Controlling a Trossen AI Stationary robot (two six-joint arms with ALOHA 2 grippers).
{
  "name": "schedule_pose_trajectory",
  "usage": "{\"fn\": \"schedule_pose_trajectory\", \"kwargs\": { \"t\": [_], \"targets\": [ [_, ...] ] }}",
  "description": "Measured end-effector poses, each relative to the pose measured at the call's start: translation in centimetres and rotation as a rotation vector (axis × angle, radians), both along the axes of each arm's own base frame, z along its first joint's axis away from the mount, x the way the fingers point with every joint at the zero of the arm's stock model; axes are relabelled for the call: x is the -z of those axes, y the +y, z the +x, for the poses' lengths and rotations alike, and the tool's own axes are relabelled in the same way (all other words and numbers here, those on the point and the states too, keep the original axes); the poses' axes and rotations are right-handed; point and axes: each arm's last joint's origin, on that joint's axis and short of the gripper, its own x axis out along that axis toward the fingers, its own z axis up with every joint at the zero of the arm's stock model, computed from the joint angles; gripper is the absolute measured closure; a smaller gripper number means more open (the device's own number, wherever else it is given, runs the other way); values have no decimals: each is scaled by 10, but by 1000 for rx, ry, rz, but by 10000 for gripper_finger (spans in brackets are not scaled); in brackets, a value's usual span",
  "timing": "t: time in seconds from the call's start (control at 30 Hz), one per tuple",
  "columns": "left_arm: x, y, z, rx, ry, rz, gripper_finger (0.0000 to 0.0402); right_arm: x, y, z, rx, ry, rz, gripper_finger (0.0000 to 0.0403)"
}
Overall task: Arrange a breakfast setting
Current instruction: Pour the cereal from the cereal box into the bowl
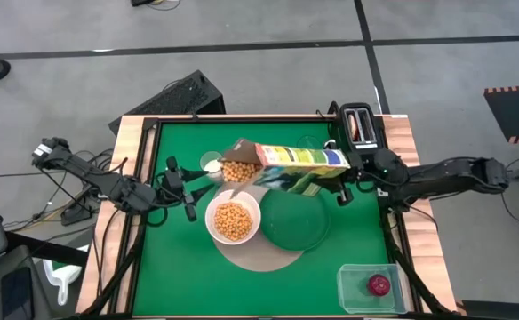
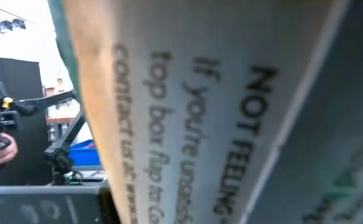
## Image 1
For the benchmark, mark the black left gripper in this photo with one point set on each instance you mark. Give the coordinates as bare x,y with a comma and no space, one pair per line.
175,186

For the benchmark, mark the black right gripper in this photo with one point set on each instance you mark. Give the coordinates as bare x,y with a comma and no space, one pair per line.
359,173

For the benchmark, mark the panda cereal box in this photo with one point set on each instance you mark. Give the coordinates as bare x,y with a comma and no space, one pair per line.
299,166

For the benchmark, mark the red apple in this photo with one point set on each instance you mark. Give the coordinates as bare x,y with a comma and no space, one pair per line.
378,285

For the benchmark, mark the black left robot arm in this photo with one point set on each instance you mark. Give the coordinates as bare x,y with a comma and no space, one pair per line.
108,186

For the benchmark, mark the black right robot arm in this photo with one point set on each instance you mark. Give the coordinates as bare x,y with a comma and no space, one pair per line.
441,175

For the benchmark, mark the glass of milk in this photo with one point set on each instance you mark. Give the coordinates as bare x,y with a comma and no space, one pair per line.
210,166

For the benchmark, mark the white bowl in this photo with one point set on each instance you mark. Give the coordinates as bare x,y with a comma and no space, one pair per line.
210,222

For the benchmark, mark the empty clear glass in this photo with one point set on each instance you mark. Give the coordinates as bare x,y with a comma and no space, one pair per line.
308,141

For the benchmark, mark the green plate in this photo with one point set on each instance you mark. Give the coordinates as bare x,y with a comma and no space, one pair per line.
295,222

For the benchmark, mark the orange cereal pieces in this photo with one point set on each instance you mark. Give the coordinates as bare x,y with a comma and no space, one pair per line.
233,221

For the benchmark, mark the black toaster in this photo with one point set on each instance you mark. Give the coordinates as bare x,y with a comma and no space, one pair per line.
368,129

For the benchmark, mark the black computer tower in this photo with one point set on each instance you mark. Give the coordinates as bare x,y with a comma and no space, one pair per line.
179,98

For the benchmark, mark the round beige placemat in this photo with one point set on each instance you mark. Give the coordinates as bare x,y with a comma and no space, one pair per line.
250,258

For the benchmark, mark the clear plastic container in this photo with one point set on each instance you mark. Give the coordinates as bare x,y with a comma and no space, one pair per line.
357,289

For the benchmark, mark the black floor stand foot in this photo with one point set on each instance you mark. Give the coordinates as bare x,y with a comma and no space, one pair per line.
77,213

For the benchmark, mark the black mat with striped edge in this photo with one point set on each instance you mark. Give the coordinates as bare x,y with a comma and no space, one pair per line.
515,113

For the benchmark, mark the black aluminium table frame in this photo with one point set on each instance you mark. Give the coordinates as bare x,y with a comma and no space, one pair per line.
264,119

